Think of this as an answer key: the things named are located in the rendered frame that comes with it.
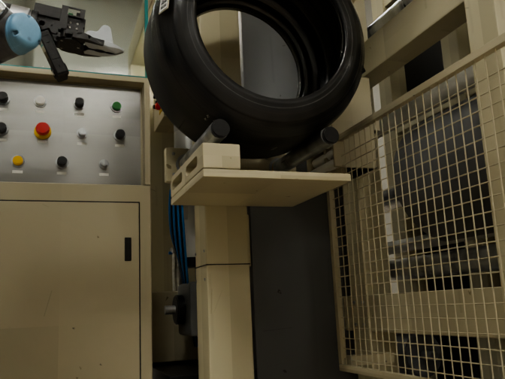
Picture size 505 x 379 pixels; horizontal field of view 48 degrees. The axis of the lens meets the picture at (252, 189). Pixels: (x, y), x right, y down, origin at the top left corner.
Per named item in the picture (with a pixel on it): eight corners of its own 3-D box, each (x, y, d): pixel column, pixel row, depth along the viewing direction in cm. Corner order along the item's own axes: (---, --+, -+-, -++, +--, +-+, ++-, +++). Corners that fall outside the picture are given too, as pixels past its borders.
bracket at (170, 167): (164, 183, 161) (163, 150, 163) (294, 186, 174) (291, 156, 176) (166, 180, 158) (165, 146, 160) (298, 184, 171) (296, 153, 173)
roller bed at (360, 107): (307, 180, 190) (301, 95, 196) (346, 181, 195) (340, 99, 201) (334, 166, 172) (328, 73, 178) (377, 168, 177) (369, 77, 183)
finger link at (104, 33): (128, 27, 134) (87, 18, 132) (125, 50, 133) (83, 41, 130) (125, 33, 137) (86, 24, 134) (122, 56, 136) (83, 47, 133)
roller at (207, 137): (175, 165, 160) (185, 153, 162) (186, 176, 161) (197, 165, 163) (207, 127, 128) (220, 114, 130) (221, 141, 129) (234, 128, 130)
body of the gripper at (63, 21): (89, 10, 131) (33, -3, 128) (83, 43, 129) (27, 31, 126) (86, 25, 138) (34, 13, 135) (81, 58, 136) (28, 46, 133)
